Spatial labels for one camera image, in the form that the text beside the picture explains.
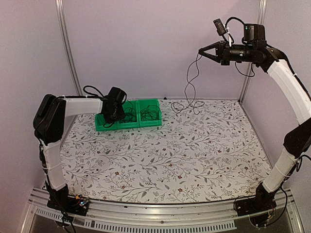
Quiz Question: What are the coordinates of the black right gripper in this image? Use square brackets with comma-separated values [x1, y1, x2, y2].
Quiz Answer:
[200, 40, 256, 65]

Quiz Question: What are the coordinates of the long black cable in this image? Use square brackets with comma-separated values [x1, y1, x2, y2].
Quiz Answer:
[120, 100, 138, 123]

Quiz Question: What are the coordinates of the brown cable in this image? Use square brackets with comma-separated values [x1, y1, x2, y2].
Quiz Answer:
[171, 52, 205, 115]

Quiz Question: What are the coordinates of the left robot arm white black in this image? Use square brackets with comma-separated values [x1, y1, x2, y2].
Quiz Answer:
[33, 87, 127, 193]

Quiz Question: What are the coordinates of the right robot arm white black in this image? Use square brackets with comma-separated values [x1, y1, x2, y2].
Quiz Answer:
[198, 23, 311, 212]

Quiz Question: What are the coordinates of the green three-compartment plastic bin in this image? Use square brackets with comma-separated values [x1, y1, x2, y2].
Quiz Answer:
[95, 99, 162, 132]

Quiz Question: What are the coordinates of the floral patterned table mat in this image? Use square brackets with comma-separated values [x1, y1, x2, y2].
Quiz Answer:
[60, 100, 271, 203]

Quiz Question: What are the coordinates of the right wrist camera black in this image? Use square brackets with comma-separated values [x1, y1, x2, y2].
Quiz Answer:
[213, 18, 226, 36]

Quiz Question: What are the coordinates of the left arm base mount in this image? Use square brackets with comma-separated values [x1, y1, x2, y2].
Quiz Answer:
[46, 185, 89, 216]

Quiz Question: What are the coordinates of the front aluminium rail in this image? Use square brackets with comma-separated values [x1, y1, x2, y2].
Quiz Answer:
[21, 188, 306, 233]

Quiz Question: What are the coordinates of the left aluminium frame post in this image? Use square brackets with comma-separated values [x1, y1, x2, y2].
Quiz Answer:
[55, 0, 82, 95]

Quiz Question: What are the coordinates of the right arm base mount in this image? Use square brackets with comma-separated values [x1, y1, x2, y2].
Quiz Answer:
[233, 183, 276, 228]

